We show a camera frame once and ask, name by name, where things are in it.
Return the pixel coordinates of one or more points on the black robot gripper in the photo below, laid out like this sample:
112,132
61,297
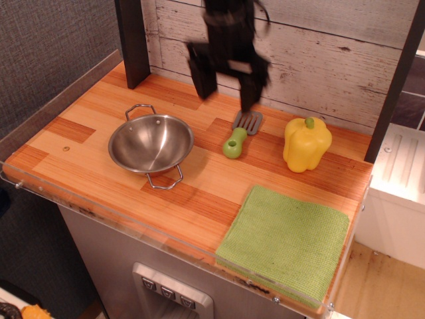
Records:
229,50

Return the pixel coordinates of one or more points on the green handled grey spatula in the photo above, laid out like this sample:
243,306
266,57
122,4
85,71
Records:
245,124

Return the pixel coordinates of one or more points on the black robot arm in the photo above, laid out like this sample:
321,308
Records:
230,10

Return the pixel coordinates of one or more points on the yellow toy bell pepper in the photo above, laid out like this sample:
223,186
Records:
306,141

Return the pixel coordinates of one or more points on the green knitted cloth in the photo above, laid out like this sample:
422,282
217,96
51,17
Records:
288,245

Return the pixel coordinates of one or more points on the white toy sink unit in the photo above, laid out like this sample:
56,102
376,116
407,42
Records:
392,221

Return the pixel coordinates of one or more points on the clear acrylic table guard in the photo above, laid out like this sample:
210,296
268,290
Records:
121,225

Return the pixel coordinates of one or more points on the silver toy dispenser panel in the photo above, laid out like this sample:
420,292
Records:
171,294

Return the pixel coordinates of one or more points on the orange object bottom left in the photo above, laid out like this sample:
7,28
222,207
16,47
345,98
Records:
35,312

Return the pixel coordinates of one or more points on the small steel bowl with handles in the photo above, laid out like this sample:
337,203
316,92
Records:
151,144

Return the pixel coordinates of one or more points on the dark right shelf post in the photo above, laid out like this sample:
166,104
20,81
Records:
400,75

